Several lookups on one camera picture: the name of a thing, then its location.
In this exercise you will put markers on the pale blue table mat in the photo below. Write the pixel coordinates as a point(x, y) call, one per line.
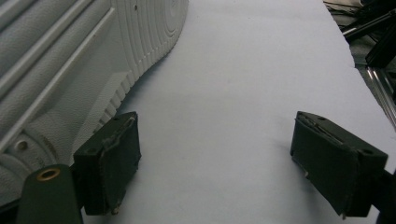
point(233, 93)

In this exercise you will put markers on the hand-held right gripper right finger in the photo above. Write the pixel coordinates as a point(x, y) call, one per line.
point(333, 165)

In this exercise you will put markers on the white sneaker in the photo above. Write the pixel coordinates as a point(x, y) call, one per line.
point(62, 71)

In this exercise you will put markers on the aluminium frame rail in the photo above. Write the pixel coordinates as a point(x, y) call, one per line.
point(381, 90)

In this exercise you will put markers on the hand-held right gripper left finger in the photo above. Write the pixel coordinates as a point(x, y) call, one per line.
point(109, 168)

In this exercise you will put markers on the black tripod stand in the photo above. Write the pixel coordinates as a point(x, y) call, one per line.
point(383, 46)

